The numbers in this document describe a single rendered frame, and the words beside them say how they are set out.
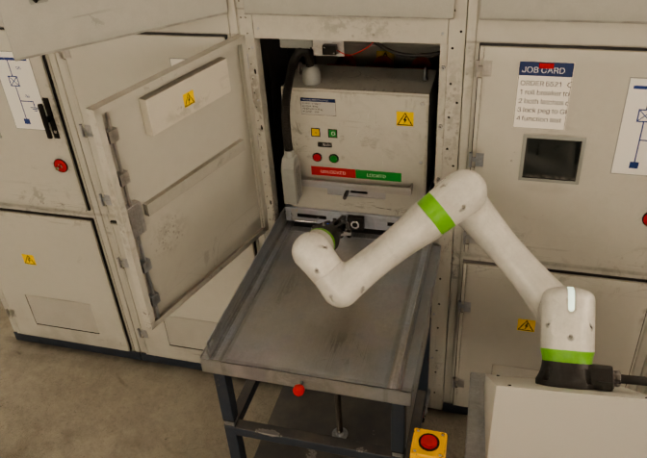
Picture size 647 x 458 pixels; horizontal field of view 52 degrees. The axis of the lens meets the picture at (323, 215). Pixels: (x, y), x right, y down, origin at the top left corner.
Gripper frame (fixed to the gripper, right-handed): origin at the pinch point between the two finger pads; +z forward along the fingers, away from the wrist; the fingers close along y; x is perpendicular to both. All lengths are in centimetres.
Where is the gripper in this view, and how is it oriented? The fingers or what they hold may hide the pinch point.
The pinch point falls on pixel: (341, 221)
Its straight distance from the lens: 215.7
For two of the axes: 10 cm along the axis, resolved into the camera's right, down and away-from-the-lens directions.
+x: 0.3, -9.7, -2.5
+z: 2.6, -2.3, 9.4
